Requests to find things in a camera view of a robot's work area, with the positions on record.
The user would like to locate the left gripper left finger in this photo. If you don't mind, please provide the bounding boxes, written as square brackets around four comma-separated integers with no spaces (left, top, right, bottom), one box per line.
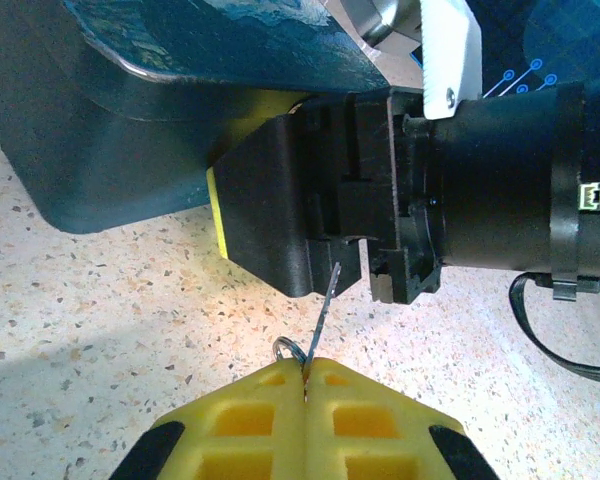
[108,359,307,480]

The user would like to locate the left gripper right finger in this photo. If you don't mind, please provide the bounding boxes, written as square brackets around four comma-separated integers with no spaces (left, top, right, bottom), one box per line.
[304,356,502,480]

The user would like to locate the small metal key ring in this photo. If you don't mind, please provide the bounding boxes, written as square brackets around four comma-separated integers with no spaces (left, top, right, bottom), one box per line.
[271,335,309,369]

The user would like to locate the starry night tin box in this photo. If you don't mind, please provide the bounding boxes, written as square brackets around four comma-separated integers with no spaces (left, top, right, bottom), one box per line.
[0,0,396,236]

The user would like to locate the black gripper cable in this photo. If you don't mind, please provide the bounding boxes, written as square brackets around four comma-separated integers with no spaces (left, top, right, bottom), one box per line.
[508,272,600,387]

